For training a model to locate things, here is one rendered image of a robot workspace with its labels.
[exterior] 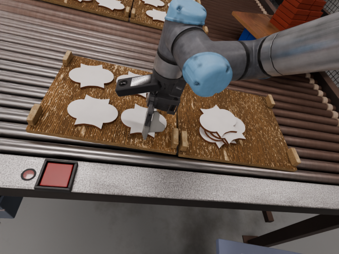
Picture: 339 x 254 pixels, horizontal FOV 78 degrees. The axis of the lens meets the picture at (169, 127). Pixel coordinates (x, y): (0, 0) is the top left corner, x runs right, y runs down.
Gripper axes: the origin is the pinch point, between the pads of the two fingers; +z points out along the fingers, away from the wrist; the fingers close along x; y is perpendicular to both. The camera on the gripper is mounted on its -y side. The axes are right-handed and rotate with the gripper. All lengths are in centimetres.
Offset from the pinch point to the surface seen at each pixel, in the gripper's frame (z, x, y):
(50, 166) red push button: 1.9, -18.5, -21.0
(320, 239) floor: 90, -8, 153
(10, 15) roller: 4, 45, -59
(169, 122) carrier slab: 0.5, 1.6, 8.3
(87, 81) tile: 0.3, 11.7, -20.1
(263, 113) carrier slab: -0.4, 14.8, 46.8
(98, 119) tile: 0.1, -3.2, -13.3
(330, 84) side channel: -3, 46, 95
